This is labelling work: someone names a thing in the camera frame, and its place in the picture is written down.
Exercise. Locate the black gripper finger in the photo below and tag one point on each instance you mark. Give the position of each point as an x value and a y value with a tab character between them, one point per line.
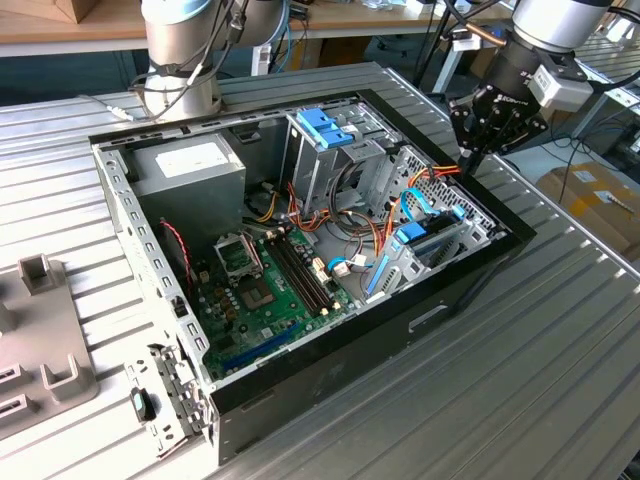
532	127
460	120

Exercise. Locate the hard disk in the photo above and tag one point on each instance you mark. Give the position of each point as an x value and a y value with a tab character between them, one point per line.
412	234

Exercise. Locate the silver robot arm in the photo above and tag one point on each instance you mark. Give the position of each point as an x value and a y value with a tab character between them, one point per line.
200	100

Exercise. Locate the black tripod stand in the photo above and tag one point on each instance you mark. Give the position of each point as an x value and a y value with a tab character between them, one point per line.
430	50

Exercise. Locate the brown cardboard box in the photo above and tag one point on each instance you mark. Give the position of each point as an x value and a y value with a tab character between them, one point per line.
590	200

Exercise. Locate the black office chair base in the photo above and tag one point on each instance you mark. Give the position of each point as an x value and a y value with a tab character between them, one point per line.
395	45

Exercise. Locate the metal slat side table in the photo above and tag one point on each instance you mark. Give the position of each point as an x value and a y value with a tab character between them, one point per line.
620	75

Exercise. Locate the blue plastic drive latch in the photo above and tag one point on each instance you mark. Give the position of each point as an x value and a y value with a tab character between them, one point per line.
320	127

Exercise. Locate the grey metal drive cage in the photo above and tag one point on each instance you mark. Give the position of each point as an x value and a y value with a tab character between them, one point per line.
312	170

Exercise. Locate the black RAM slot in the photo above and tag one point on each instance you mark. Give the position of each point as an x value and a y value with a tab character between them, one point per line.
309	270
295	277

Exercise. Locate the black open PC case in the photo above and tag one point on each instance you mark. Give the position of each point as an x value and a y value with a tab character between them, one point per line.
350	360

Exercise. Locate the CPU socket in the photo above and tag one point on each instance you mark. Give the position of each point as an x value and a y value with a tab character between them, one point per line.
256	296

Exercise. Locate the grey power supply unit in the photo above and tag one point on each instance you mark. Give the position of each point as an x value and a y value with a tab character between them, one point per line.
200	200

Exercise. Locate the green motherboard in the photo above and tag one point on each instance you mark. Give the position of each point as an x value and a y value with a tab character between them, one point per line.
270	322

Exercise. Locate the blue expansion slot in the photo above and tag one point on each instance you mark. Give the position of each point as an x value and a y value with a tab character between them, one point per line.
260	350

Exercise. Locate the black case fan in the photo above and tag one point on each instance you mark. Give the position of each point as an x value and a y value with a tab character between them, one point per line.
172	260

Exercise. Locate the long wooden desk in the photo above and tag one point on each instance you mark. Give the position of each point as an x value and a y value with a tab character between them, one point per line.
110	27

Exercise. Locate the brown wooden box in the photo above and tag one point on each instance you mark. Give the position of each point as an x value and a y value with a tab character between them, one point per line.
100	10

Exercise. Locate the grey plastic parts rack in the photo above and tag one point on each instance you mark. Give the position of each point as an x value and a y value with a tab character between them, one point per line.
45	320

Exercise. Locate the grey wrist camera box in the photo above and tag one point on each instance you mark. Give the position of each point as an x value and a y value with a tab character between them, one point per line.
562	90

